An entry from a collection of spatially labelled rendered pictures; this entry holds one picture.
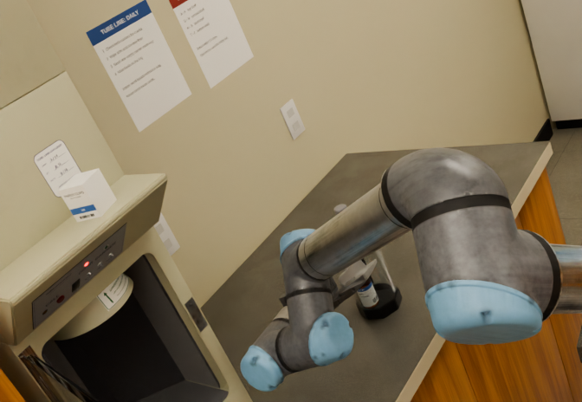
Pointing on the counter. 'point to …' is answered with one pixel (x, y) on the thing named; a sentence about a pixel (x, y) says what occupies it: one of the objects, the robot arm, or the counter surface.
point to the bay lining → (133, 346)
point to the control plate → (63, 287)
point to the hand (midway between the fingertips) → (348, 270)
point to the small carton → (87, 195)
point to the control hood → (75, 249)
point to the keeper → (196, 314)
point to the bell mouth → (98, 309)
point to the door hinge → (29, 365)
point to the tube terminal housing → (11, 236)
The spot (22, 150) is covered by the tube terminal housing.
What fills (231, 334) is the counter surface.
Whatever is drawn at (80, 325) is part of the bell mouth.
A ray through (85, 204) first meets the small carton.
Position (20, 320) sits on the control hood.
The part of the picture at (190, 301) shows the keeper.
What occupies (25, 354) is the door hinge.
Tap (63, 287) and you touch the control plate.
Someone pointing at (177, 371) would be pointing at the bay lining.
